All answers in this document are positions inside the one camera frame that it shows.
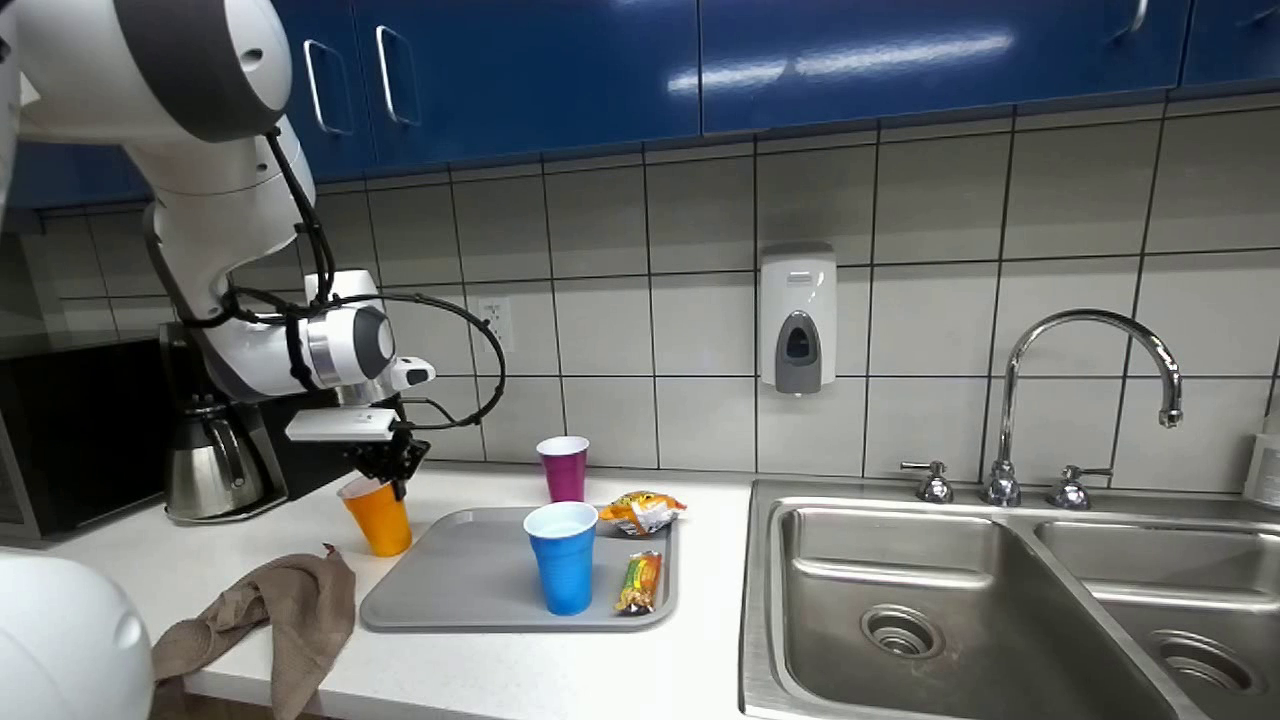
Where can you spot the clear soap bottle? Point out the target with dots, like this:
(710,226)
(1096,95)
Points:
(1267,464)

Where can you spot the gray plastic tray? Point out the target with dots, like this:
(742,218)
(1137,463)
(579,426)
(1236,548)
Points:
(452,583)

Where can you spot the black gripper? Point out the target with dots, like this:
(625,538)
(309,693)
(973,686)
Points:
(394,456)

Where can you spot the orange plastic cup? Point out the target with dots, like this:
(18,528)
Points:
(383,521)

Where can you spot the stainless steel carafe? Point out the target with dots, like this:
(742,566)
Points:
(207,473)

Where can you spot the stainless steel double sink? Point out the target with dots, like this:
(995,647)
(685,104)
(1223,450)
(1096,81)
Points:
(932,560)

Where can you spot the white wall soap dispenser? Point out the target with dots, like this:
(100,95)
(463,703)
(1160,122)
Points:
(797,301)

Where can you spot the glossy blue upper cabinet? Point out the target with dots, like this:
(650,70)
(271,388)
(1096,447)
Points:
(560,66)

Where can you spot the chrome gooseneck faucet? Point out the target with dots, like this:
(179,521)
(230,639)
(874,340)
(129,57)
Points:
(1064,316)

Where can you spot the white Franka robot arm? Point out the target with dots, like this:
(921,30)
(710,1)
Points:
(202,172)

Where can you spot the black steel coffee maker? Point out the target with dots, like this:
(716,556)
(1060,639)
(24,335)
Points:
(306,471)

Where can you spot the brown cloth towel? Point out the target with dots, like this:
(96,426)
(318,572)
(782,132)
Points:
(301,620)

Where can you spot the magenta plastic cup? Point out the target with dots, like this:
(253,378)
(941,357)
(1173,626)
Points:
(565,473)

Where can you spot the black microwave oven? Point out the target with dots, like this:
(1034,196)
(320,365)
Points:
(83,442)

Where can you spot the yellow wrapped snack bar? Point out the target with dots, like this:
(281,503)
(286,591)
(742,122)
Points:
(639,587)

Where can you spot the blue plastic cup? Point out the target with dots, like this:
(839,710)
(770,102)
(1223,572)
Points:
(560,566)

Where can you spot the orange Cheetos snack bag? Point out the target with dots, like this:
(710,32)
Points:
(640,512)

